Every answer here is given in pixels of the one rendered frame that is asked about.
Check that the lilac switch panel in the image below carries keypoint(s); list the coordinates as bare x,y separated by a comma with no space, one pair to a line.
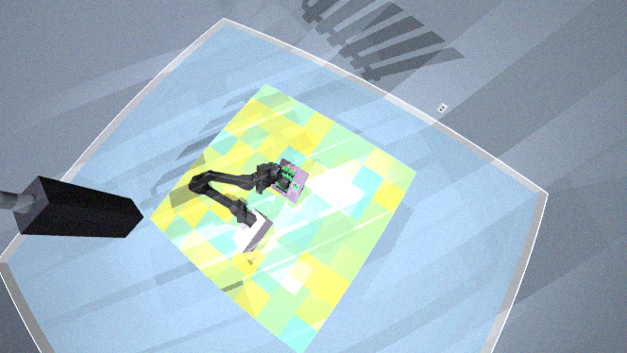
298,178

